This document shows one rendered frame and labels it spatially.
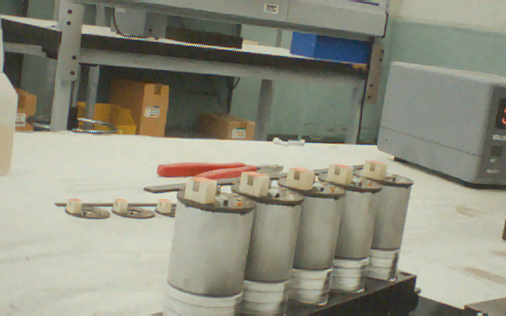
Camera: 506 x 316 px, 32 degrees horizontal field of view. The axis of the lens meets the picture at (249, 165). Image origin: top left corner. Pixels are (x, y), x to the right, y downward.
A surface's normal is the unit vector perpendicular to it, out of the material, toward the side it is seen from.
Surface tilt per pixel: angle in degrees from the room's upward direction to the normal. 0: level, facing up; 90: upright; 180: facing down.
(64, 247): 0
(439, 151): 90
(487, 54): 90
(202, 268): 90
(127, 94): 92
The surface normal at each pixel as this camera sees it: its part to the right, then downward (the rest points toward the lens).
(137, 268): 0.14, -0.98
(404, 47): -0.79, -0.01
